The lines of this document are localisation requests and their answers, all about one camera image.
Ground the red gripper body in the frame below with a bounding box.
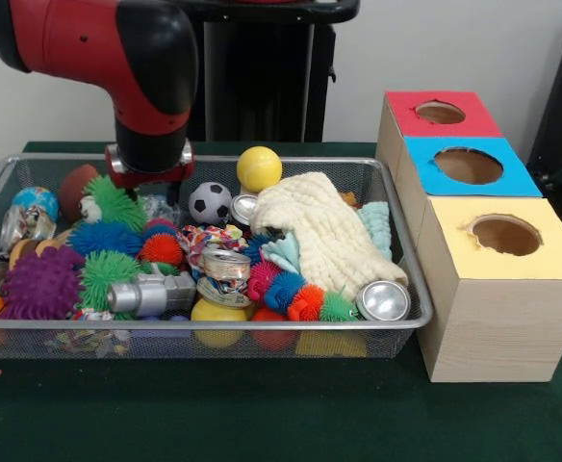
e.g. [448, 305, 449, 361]
[104, 141, 196, 191]

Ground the green spiky ball with eyes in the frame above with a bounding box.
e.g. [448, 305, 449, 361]
[79, 175, 149, 233]

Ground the brown toy football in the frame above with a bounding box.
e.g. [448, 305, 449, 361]
[58, 164, 102, 221]

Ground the purple spiky ball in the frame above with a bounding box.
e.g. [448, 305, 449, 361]
[0, 244, 86, 321]

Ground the cream knitted cloth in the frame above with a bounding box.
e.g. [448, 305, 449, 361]
[250, 173, 409, 301]

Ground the bag of coloured spiky balls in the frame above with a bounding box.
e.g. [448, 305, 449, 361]
[245, 260, 359, 324]

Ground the mint green cloth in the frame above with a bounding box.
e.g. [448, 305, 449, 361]
[260, 200, 394, 276]

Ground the clear mesh bin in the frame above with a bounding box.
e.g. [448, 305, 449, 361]
[0, 152, 433, 360]

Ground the wooden box with three holes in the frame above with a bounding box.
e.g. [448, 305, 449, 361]
[376, 91, 562, 384]

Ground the small soccer ball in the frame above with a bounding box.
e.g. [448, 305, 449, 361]
[188, 181, 234, 225]

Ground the blue spiky ball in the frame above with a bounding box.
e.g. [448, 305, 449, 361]
[66, 220, 145, 259]

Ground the yellow ball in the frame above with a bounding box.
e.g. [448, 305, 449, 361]
[237, 146, 284, 193]

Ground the plain green spiky ball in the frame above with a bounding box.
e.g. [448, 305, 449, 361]
[77, 250, 147, 315]

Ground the small globe ball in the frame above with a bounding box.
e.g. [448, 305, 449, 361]
[12, 186, 61, 223]

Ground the red silver soda can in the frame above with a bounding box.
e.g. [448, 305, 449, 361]
[355, 281, 412, 323]

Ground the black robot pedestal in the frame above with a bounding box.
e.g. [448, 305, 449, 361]
[170, 0, 361, 143]

